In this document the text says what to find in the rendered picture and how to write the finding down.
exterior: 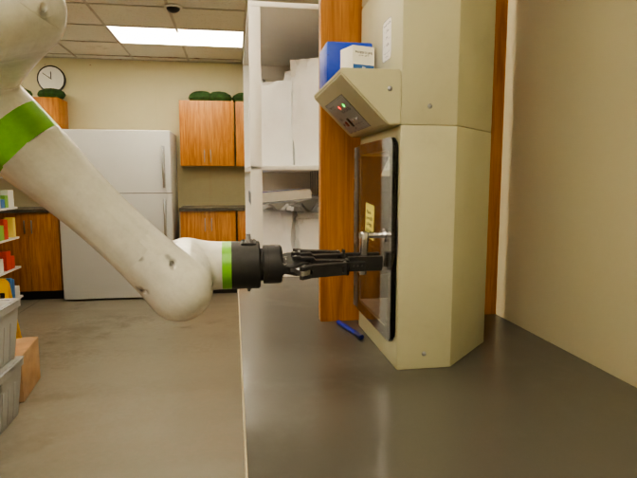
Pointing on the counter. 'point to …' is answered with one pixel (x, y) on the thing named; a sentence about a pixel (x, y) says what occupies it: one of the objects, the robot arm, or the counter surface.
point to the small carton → (357, 57)
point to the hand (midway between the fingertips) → (363, 261)
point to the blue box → (330, 63)
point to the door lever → (368, 240)
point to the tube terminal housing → (438, 174)
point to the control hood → (366, 96)
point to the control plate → (346, 114)
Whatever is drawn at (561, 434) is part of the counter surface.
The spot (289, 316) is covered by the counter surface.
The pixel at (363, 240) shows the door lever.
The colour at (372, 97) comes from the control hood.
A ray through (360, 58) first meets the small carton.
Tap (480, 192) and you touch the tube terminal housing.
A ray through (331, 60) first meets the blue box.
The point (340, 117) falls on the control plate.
